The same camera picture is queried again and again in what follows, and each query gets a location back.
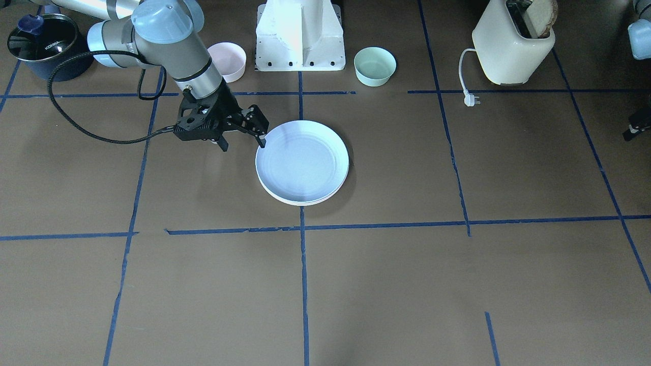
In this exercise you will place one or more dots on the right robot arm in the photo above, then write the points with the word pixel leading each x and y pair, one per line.
pixel 165 34

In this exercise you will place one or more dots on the toast slice in toaster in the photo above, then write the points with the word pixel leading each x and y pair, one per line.
pixel 539 17

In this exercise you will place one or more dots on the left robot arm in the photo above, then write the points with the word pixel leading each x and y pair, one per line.
pixel 639 36

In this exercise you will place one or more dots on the cream toaster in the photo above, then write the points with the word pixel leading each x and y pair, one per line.
pixel 507 53

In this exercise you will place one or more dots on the blue plate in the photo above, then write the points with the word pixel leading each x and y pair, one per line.
pixel 302 147

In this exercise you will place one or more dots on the white camera post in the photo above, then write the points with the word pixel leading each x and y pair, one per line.
pixel 299 36

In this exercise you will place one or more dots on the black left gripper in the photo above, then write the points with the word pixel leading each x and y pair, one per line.
pixel 642 122

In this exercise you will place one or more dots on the pink bowl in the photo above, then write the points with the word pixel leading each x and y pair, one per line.
pixel 230 59

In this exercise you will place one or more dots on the dark blue pot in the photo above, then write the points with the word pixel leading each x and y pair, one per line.
pixel 46 40

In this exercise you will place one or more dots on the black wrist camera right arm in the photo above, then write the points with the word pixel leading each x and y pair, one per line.
pixel 198 119

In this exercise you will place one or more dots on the green bowl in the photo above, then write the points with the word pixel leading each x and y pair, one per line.
pixel 374 66

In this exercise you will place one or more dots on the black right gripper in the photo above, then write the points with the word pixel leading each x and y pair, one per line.
pixel 230 108

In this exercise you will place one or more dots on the cream plate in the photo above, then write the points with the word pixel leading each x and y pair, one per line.
pixel 302 189

